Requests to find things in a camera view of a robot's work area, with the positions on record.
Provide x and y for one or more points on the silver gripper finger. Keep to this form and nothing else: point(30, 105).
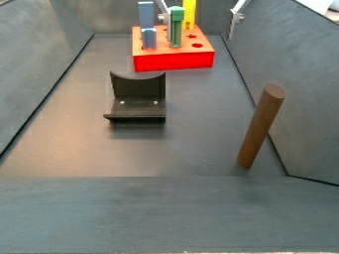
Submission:
point(165, 16)
point(238, 15)

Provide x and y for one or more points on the brown oval peg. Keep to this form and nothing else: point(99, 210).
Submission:
point(269, 104)

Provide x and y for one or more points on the red peg board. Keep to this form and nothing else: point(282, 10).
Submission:
point(196, 54)

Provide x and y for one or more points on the green peg block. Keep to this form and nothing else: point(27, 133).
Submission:
point(177, 20)

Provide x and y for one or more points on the tall blue peg block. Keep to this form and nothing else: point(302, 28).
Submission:
point(146, 14)

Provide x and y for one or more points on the short blue peg block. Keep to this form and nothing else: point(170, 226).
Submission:
point(149, 38)

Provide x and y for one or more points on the yellow peg block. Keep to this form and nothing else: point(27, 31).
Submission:
point(190, 14)

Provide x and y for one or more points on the black curved bracket stand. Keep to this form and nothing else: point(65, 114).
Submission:
point(139, 97)

